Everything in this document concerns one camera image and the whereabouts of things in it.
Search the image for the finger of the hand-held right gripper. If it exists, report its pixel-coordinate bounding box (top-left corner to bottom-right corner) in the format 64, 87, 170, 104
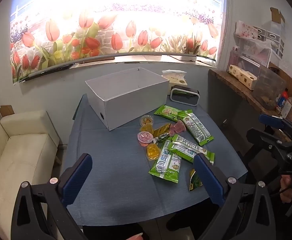
258, 113, 290, 131
246, 128, 286, 155

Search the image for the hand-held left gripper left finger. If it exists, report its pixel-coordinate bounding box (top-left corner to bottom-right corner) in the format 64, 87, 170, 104
11, 153, 93, 240

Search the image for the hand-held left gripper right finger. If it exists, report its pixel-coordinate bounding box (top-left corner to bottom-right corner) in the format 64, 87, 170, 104
193, 153, 282, 240

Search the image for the dark green yellow packet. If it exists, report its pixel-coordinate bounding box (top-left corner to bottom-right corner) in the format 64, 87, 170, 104
188, 169, 204, 192

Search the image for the yellow green snack packet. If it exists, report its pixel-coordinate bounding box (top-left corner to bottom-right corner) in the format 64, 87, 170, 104
153, 123, 173, 143

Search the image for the orange jelly cup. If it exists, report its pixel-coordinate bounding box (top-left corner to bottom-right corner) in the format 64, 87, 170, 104
140, 115, 154, 126

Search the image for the white cardboard box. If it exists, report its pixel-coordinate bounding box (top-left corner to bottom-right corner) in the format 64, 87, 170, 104
85, 67, 170, 131

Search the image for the person's right hand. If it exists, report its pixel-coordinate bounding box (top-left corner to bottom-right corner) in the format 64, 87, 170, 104
280, 174, 292, 204

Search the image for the bottle with blue label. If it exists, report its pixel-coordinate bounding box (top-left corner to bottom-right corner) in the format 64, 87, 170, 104
276, 91, 289, 111

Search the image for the clear plastic container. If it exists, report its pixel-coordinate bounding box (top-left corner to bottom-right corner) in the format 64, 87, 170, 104
251, 65, 287, 110

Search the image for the brown cardboard box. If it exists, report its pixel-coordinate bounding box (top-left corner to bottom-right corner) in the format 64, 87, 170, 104
268, 62, 292, 88

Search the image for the wooden side shelf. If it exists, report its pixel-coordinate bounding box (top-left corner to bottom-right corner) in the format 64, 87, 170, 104
208, 69, 292, 143

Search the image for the cream patterned box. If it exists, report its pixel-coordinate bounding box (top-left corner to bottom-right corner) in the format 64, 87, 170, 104
227, 64, 258, 91

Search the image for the white leather sofa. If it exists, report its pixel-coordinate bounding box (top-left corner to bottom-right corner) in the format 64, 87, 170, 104
0, 97, 60, 230

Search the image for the clear storage box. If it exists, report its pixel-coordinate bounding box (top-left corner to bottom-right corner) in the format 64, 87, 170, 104
232, 39, 272, 72

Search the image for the white drawer organizer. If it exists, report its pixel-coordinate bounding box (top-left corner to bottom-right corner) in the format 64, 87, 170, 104
254, 21, 285, 58

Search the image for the grey speaker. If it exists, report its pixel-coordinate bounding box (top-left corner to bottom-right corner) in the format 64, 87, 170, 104
170, 85, 201, 103

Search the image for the floral pouch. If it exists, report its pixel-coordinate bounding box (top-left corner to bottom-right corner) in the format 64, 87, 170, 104
234, 20, 258, 39

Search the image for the small cardboard piece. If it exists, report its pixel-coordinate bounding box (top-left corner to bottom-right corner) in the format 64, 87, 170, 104
0, 105, 14, 117

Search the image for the tissue box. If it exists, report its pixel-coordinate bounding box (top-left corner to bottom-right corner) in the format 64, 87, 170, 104
161, 69, 188, 86

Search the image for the cardboard piece on wall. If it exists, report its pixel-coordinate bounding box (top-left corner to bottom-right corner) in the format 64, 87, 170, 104
269, 7, 285, 23

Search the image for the tulip wall poster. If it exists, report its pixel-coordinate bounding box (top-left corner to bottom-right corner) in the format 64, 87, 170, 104
10, 0, 224, 83

